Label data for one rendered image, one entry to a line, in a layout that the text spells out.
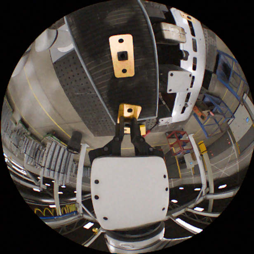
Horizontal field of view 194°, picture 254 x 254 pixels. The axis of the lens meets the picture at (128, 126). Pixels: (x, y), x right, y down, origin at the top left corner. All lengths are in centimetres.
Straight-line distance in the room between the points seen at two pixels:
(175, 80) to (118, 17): 22
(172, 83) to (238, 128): 802
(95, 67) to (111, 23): 10
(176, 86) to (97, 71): 23
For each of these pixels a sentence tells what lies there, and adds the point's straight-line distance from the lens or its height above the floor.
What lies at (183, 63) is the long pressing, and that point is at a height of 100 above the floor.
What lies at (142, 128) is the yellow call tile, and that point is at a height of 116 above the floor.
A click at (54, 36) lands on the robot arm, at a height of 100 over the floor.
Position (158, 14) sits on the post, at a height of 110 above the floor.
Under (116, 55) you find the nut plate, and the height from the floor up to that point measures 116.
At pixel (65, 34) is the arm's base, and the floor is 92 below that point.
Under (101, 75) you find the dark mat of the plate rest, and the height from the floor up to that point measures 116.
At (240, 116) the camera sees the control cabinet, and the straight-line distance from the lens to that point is 809.
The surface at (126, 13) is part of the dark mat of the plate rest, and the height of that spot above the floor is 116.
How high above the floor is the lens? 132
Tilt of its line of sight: 37 degrees down
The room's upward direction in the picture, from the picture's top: 176 degrees clockwise
